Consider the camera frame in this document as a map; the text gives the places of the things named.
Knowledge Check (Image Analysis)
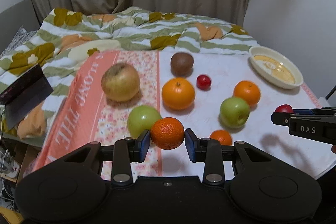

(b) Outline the small mandarin front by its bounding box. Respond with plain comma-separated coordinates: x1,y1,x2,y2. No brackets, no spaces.
210,130,232,145

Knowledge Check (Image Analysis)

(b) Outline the small green apple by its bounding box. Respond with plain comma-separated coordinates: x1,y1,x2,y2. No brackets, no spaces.
127,105,162,139

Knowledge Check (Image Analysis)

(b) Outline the tiny mandarin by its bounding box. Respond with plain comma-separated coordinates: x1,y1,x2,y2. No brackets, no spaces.
150,117,185,150

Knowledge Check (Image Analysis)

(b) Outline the large orange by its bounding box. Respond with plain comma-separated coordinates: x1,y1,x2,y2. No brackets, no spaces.
161,77,195,110
233,81,261,107

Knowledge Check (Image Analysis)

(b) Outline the large green apple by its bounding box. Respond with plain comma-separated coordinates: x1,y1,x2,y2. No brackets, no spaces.
219,97,250,128

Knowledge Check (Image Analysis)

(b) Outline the small red cherry tomato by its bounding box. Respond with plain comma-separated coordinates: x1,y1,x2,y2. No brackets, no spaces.
197,75,212,90

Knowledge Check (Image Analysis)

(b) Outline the yellow red apple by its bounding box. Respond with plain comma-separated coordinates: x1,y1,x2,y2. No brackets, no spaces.
101,63,140,102

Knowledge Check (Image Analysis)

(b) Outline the brown kiwi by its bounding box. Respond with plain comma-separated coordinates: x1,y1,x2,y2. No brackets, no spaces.
170,52,194,76

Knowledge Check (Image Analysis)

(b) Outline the person right hand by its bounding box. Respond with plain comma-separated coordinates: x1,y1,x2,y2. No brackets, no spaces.
331,145,336,153

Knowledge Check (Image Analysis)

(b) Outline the cream oval cartoon dish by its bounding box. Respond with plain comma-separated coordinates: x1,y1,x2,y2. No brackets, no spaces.
249,46,303,90

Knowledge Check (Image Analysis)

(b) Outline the pink floral tablecloth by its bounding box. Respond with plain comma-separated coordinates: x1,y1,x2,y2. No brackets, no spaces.
35,51,335,178

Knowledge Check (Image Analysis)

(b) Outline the black box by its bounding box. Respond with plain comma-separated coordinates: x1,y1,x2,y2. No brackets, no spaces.
1,64,53,130

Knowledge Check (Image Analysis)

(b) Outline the green striped floral blanket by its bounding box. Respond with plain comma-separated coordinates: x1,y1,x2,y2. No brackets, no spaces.
1,7,257,139

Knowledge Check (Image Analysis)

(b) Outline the grey sofa headboard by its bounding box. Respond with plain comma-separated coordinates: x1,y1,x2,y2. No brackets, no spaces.
0,0,41,52

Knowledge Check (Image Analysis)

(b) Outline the black cable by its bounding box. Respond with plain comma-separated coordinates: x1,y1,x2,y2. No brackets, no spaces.
325,82,336,100

